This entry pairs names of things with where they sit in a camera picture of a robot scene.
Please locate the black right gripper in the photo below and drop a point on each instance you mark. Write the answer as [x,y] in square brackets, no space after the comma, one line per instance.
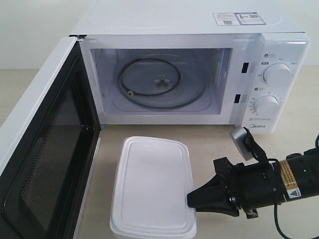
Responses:
[239,187]

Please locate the white plastic lidded container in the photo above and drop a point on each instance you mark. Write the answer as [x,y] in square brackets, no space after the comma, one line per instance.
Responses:
[153,179]

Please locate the white microwave door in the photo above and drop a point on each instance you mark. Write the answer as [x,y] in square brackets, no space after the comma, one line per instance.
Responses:
[47,150]

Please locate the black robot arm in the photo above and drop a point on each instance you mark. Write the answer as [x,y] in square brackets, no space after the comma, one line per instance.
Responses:
[300,175]

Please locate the white microwave oven body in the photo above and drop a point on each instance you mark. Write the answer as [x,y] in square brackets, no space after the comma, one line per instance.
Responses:
[232,59]

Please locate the lower white control knob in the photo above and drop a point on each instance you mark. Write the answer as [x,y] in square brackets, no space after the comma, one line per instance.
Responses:
[266,105]

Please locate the white control knob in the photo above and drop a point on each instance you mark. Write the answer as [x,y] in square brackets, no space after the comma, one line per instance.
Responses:
[266,105]
[277,74]

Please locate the glass turntable plate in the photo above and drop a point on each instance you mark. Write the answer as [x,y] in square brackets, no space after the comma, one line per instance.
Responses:
[161,82]

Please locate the upper white control knob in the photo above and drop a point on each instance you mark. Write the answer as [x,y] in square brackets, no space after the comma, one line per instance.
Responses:
[277,74]

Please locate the blue white label sticker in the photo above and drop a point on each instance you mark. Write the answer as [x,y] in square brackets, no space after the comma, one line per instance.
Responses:
[238,18]

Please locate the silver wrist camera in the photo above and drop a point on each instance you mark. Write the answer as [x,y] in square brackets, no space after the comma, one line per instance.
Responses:
[238,135]

